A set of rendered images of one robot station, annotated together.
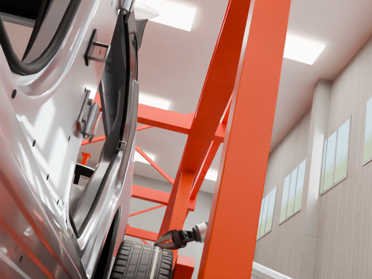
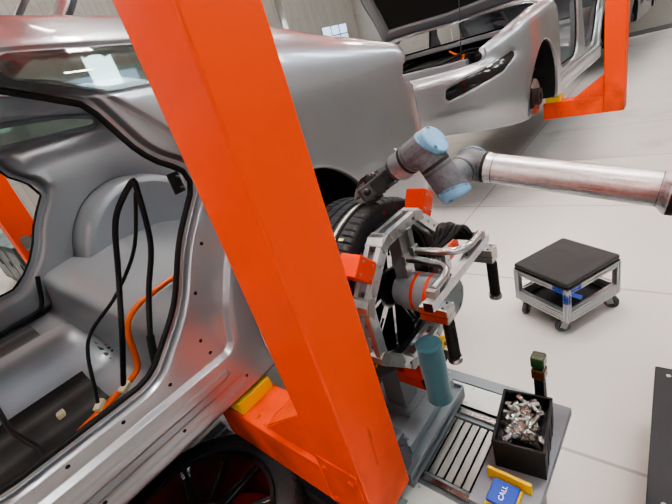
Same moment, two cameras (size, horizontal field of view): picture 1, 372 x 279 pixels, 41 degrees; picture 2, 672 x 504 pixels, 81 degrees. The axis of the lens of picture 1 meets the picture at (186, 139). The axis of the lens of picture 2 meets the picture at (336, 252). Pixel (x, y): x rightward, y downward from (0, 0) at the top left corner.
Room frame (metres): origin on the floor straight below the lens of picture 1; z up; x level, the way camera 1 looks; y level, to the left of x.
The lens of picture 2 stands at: (1.31, -0.86, 1.63)
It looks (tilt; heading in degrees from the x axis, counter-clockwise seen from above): 25 degrees down; 48
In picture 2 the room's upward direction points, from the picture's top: 17 degrees counter-clockwise
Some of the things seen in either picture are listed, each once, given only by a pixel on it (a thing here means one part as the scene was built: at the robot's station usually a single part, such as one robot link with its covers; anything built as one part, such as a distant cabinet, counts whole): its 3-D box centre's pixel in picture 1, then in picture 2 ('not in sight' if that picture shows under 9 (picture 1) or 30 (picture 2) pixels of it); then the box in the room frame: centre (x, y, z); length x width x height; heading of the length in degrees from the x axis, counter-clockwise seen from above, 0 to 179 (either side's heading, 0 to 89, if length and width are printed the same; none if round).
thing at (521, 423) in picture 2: not in sight; (523, 430); (2.13, -0.52, 0.51); 0.20 x 0.14 x 0.13; 10
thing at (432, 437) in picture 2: not in sight; (404, 416); (2.24, 0.06, 0.13); 0.50 x 0.36 x 0.10; 1
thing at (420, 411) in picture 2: not in sight; (398, 382); (2.26, 0.06, 0.32); 0.40 x 0.30 x 0.28; 1
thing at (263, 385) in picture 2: not in sight; (245, 389); (1.72, 0.28, 0.70); 0.14 x 0.14 x 0.05; 1
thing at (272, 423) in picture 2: not in sight; (277, 408); (1.73, 0.11, 0.69); 0.52 x 0.17 x 0.35; 91
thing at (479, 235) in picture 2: not in sight; (445, 233); (2.37, -0.23, 1.03); 0.19 x 0.18 x 0.11; 91
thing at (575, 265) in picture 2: not in sight; (566, 284); (3.41, -0.32, 0.17); 0.43 x 0.36 x 0.34; 155
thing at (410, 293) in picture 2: not in sight; (427, 292); (2.27, -0.18, 0.85); 0.21 x 0.14 x 0.14; 91
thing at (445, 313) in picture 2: not in sight; (437, 310); (2.10, -0.32, 0.93); 0.09 x 0.05 x 0.05; 91
